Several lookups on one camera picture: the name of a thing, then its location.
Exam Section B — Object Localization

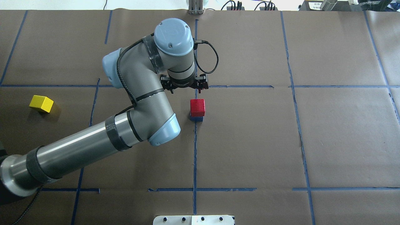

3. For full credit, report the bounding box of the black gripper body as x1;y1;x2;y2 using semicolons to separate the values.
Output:
160;73;209;94

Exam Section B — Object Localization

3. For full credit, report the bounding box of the red wooden cube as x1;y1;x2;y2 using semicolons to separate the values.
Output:
190;99;206;117

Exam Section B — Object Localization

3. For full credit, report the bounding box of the blue wooden cube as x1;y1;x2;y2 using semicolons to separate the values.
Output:
189;116;204;122

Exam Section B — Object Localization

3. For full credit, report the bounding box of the yellow wooden cube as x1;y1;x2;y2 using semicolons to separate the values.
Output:
29;95;54;113

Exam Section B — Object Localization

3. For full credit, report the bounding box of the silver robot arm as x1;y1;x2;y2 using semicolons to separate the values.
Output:
1;17;207;204

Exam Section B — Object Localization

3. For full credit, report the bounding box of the orange black connector box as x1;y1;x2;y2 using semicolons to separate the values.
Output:
221;0;245;11

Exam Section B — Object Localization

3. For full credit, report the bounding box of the metal cup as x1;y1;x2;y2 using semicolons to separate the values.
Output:
320;0;338;11

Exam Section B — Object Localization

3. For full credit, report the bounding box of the aluminium frame post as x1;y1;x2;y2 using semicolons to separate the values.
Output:
187;0;205;15

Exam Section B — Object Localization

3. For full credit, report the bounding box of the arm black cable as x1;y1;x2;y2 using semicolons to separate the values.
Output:
116;39;219;116

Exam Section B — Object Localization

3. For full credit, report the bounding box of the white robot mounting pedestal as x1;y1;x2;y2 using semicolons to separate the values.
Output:
153;215;235;225

